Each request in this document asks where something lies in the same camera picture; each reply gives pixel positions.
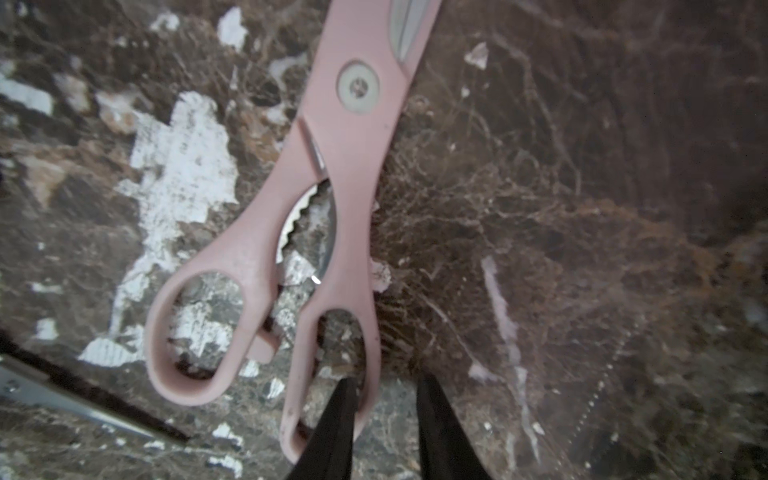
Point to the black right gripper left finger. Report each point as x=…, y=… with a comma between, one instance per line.
x=328, y=454

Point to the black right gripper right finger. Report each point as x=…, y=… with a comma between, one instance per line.
x=445, y=451

